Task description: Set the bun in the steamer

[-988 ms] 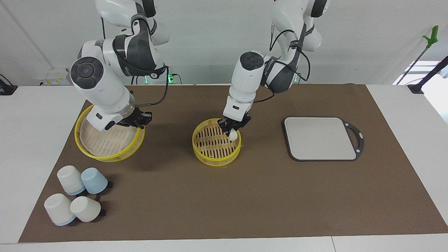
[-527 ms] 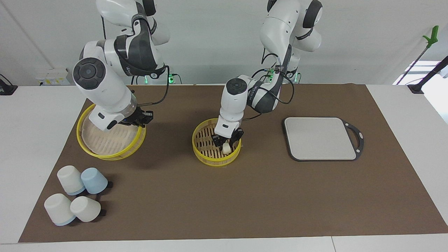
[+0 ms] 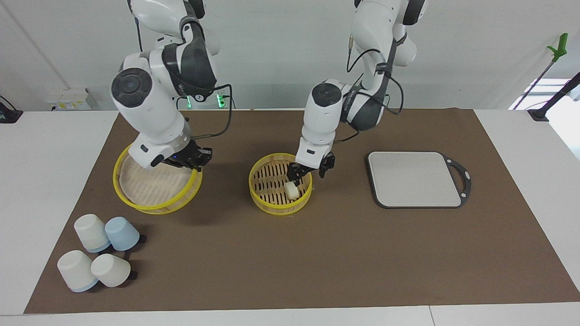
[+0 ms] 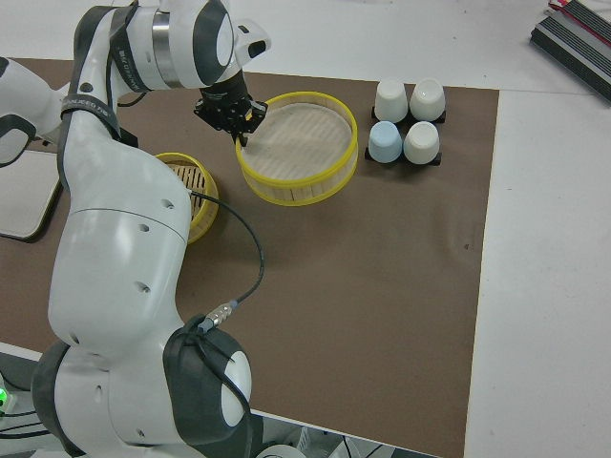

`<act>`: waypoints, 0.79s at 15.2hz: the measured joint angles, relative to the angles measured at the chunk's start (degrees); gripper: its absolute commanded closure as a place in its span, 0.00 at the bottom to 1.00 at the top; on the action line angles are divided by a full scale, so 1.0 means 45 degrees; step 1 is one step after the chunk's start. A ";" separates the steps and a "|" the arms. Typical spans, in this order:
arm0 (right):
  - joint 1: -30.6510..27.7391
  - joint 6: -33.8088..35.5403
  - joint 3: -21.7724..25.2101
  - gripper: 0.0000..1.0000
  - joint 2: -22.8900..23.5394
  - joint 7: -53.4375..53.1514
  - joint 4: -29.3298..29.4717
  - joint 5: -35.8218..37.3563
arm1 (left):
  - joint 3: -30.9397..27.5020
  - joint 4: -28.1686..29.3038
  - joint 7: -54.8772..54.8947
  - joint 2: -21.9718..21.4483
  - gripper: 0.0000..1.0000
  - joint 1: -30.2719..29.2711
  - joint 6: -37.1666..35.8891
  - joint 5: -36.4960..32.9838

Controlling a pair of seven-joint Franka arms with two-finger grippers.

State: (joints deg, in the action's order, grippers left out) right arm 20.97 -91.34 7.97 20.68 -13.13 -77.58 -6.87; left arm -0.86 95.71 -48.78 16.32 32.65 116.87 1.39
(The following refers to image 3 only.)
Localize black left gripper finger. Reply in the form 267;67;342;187
287;162;305;186
319;153;336;178

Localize yellow rimmed steamer lid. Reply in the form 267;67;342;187
113;143;203;215

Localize yellow bamboo steamer basket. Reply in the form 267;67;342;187
249;153;313;216

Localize brown table mat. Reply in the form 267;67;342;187
24;108;580;314

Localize grey cutting board dark rim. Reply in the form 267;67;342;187
367;151;472;209

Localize light blue cup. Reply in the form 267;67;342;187
105;217;140;251

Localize white cup blue rim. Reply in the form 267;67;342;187
57;250;99;292

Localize black table clamp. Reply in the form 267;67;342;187
0;95;23;124

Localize black pole with clamp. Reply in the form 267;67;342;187
528;72;580;122

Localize green tipped grey pole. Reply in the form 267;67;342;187
511;33;568;110

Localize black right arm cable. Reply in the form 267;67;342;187
193;84;233;139

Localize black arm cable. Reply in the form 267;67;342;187
193;84;233;139
335;36;405;145

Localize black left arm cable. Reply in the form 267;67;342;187
335;36;405;145

